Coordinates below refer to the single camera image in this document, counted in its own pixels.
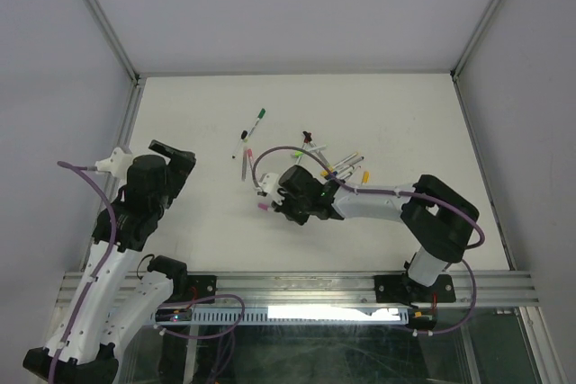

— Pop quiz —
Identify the magenta cap acrylic marker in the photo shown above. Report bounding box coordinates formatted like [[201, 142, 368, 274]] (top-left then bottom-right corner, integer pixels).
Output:
[[257, 203, 275, 212]]

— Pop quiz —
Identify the pink cap acrylic marker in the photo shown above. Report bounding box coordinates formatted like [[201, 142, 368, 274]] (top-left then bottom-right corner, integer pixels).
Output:
[[244, 147, 254, 170]]

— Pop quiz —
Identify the translucent grey highlighter pen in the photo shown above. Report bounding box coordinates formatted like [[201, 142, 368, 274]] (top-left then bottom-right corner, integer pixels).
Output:
[[241, 149, 248, 182]]

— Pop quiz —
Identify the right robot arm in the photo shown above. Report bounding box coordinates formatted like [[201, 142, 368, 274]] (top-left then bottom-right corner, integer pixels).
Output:
[[261, 165, 485, 300]]

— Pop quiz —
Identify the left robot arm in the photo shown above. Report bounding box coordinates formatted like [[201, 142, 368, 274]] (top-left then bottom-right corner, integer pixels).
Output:
[[22, 140, 196, 383]]

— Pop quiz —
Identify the blue cap marker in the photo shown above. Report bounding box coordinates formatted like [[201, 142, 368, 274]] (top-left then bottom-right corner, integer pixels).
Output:
[[333, 156, 365, 177]]

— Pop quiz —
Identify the brown cap marker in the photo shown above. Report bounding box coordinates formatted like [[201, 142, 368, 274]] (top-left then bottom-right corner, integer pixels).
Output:
[[294, 130, 311, 165]]

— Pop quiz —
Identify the black cap whiteboard marker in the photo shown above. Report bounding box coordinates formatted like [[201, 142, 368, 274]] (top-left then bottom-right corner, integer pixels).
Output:
[[231, 130, 248, 159]]

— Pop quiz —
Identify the green cap rainbow marker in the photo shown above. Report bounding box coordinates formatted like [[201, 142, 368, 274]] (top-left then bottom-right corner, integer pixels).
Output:
[[246, 108, 266, 140]]

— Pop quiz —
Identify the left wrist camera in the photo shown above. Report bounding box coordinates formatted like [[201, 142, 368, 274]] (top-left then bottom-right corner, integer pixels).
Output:
[[94, 147, 134, 180]]

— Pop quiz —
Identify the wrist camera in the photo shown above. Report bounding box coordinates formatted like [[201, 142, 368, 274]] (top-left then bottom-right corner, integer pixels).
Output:
[[94, 147, 134, 180], [256, 173, 284, 203]]

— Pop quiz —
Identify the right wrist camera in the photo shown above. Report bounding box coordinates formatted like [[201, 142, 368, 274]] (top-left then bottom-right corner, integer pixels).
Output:
[[256, 173, 284, 203]]

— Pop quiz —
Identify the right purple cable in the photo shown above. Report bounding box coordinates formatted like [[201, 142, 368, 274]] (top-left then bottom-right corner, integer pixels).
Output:
[[250, 145, 486, 338]]

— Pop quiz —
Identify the left aluminium frame post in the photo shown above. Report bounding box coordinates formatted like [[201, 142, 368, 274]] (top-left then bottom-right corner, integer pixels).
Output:
[[82, 0, 140, 86]]

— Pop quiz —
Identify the aluminium frame post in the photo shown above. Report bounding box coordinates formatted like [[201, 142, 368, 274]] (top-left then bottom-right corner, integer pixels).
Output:
[[450, 0, 505, 82], [82, 0, 140, 86]]

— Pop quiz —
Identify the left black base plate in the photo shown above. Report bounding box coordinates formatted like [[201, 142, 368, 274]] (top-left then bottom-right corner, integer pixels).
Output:
[[181, 273, 217, 303]]

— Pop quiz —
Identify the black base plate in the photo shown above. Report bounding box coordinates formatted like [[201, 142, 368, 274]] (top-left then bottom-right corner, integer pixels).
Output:
[[181, 273, 217, 303], [373, 273, 456, 306]]

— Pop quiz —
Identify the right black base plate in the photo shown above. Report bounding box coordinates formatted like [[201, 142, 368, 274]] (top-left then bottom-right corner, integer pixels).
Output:
[[373, 273, 456, 306]]

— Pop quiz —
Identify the grey slotted cable duct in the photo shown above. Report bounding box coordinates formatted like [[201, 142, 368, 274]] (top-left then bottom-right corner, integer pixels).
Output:
[[153, 305, 409, 326]]

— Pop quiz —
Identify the aluminium mounting rail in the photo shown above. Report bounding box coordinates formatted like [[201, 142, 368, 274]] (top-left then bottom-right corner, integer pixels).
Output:
[[192, 269, 540, 308]]

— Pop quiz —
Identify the right aluminium frame post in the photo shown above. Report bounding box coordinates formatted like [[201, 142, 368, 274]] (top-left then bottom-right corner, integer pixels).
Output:
[[450, 0, 505, 82]]

